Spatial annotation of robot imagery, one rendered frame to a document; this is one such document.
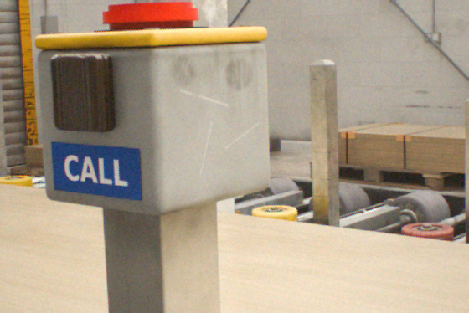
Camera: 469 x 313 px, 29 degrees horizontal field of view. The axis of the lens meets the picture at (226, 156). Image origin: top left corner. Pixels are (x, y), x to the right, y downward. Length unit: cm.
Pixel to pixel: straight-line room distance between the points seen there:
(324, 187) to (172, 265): 129
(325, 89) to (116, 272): 126
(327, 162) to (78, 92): 131
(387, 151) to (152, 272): 682
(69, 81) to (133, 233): 7
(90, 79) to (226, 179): 7
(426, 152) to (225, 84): 665
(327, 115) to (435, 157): 536
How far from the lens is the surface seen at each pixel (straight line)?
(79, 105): 36
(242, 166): 38
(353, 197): 213
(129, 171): 35
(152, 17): 37
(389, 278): 120
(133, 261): 39
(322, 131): 164
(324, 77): 163
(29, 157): 804
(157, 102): 34
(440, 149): 695
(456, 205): 212
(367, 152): 729
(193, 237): 38
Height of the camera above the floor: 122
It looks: 8 degrees down
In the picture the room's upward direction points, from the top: 2 degrees counter-clockwise
